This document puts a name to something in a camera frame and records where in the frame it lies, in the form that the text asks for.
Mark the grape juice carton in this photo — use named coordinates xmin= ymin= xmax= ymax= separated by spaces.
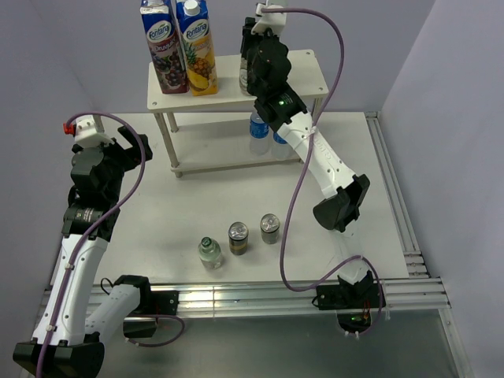
xmin=139 ymin=0 xmax=189 ymax=94

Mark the dark can right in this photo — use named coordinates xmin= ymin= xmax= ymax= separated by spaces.
xmin=260 ymin=213 xmax=280 ymax=245

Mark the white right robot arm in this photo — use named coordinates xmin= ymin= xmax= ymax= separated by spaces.
xmin=240 ymin=8 xmax=385 ymax=314

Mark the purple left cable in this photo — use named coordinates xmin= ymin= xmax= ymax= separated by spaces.
xmin=35 ymin=112 xmax=186 ymax=377

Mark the Chang soda bottle front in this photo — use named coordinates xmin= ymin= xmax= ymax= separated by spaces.
xmin=198 ymin=236 xmax=224 ymax=269

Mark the Pocari Sweat bottle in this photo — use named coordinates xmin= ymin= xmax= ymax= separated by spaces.
xmin=272 ymin=132 xmax=291 ymax=161
xmin=249 ymin=112 xmax=269 ymax=156

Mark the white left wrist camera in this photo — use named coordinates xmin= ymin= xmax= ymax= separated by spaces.
xmin=63 ymin=115 xmax=113 ymax=148

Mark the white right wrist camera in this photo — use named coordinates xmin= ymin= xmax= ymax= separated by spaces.
xmin=251 ymin=0 xmax=287 ymax=37

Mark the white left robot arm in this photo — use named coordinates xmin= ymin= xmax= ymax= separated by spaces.
xmin=13 ymin=127 xmax=155 ymax=377

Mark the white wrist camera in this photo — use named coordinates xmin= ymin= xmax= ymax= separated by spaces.
xmin=251 ymin=0 xmax=287 ymax=37
xmin=63 ymin=115 xmax=113 ymax=148

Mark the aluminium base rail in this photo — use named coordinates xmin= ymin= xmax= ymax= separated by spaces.
xmin=152 ymin=279 xmax=451 ymax=319

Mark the pineapple juice carton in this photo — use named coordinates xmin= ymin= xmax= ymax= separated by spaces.
xmin=176 ymin=0 xmax=218 ymax=96

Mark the beige two-tier shelf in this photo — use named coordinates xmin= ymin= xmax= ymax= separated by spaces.
xmin=146 ymin=49 xmax=329 ymax=180

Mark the dark can left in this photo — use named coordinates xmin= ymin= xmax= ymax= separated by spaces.
xmin=228 ymin=221 xmax=249 ymax=256

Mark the chang soda bottle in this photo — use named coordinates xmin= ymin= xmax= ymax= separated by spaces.
xmin=239 ymin=55 xmax=250 ymax=96
xmin=198 ymin=236 xmax=224 ymax=269

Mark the dark can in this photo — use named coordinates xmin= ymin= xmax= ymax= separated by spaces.
xmin=228 ymin=221 xmax=249 ymax=256
xmin=260 ymin=213 xmax=280 ymax=245

